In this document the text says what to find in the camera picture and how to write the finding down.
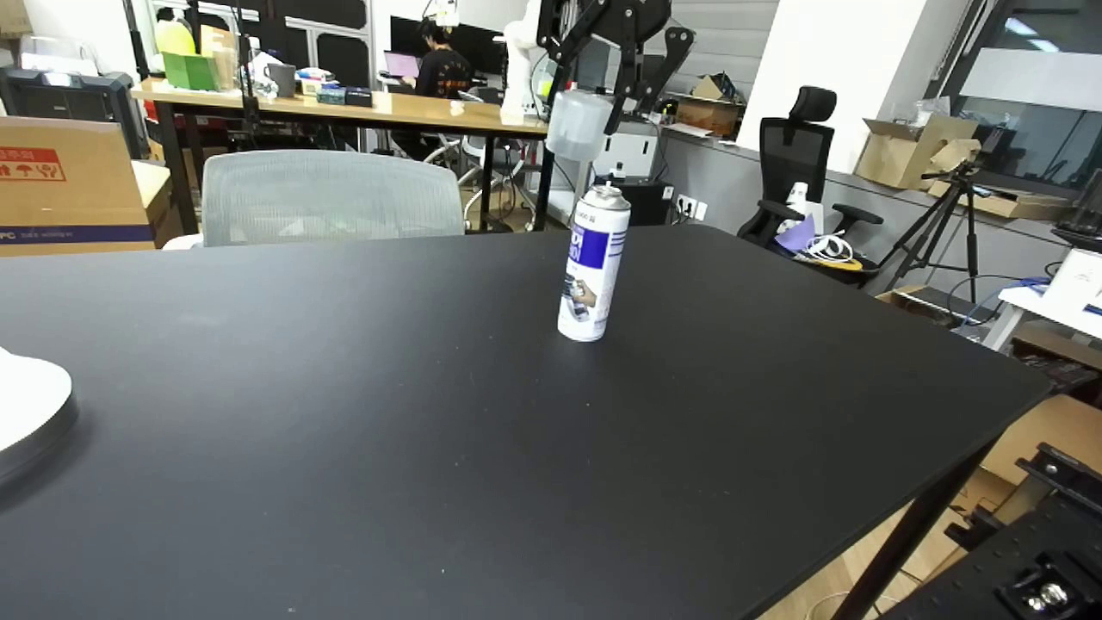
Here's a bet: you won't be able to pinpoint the white drawer cabinet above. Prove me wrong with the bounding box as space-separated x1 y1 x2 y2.
583 125 666 187

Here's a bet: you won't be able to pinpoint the black table leg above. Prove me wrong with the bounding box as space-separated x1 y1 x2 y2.
831 459 991 620

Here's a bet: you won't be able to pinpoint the white spray can blue label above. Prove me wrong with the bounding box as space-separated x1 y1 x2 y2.
553 177 638 348

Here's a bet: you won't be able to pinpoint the small cardboard box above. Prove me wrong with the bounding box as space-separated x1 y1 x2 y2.
675 74 749 145

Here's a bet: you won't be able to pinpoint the white side desk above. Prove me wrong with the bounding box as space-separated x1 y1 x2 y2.
978 245 1102 354

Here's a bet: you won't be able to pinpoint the flat brown cardboard box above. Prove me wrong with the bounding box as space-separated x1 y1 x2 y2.
922 177 1071 224

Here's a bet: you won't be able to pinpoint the wide black computer monitors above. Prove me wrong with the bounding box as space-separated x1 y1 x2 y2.
390 13 511 82

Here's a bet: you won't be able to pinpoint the open cardboard box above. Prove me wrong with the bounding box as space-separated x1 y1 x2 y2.
853 114 984 192

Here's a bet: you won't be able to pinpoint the small white bottle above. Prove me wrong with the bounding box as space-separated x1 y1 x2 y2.
786 180 828 237

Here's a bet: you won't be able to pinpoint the long wooden desk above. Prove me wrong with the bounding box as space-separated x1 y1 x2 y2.
134 80 576 237

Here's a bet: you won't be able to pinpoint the cardboard sheet on floor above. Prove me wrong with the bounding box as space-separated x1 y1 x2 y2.
760 393 1102 620

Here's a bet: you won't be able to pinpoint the large brown cardboard box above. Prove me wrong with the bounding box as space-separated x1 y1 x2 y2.
0 114 176 260

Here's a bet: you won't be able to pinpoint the black equipment case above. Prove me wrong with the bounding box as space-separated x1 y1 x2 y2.
0 65 141 125

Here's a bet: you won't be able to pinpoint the black camera tripod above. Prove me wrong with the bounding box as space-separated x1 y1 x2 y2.
874 160 991 306

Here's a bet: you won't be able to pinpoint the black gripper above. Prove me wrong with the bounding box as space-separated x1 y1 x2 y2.
535 0 700 138

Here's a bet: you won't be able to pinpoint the black metal rail equipment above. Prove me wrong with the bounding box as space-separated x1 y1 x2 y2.
882 440 1102 620

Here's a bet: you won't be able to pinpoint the green box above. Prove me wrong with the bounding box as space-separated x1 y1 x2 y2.
160 50 223 98

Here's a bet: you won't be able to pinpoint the person in dark shirt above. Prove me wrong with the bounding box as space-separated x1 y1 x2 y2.
409 18 474 100

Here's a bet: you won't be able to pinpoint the black office chair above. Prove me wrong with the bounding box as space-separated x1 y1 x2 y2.
732 82 889 263

